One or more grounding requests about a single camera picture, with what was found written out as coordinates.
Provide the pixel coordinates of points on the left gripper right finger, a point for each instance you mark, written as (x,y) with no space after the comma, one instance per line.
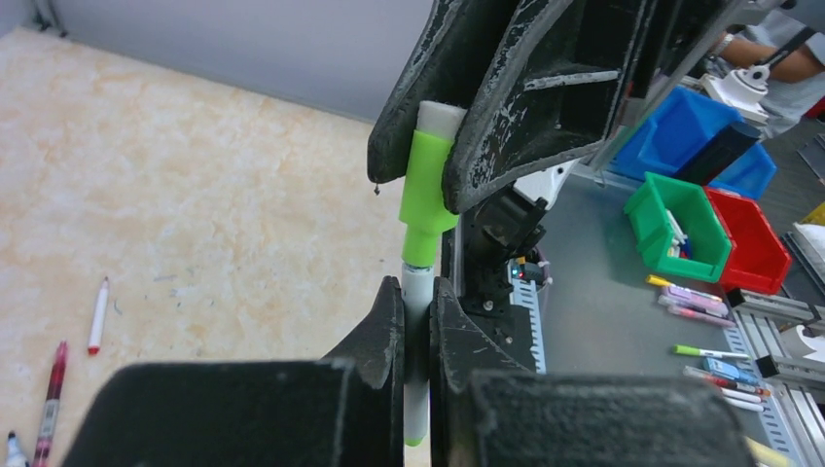
(463,430)

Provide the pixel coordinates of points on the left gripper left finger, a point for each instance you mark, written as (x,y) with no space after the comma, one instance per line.
(370,419)

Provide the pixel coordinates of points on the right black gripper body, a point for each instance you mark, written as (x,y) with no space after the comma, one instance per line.
(675,29)

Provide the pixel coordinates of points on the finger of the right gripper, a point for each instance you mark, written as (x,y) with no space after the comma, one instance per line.
(550,94)
(446,65)

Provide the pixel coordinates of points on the white green-tipped pen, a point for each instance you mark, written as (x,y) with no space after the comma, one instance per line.
(417,287)

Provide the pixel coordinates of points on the green black pen cap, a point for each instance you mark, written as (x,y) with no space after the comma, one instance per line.
(422,207)

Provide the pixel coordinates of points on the person forearm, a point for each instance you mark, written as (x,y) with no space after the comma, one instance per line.
(797,66)

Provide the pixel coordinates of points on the yellow-tipped pen on bench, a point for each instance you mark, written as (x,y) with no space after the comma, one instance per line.
(660,281)

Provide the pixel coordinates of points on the green-capped pen on bench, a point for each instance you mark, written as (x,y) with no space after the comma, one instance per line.
(686,350)

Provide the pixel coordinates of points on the purple pen on bench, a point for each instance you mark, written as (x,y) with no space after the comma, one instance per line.
(674,296)

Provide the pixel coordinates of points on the pink pen on bench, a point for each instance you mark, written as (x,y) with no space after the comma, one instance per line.
(700,316)

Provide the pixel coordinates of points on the red pen on bench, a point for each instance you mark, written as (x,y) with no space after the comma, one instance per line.
(726,383)

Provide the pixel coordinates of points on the white red-tipped pen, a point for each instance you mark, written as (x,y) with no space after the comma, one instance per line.
(98,318)

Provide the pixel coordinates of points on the red gel pen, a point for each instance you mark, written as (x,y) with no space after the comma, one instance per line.
(51,407)

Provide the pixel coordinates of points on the blue storage bin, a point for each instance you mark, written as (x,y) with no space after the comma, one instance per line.
(749,176)
(677,129)

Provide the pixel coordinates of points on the green storage bin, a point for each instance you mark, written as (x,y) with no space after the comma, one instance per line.
(677,229)

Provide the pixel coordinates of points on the red storage bin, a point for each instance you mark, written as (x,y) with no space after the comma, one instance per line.
(758,261)

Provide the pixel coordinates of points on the large white blue marker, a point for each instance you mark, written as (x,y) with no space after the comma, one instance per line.
(15,456)

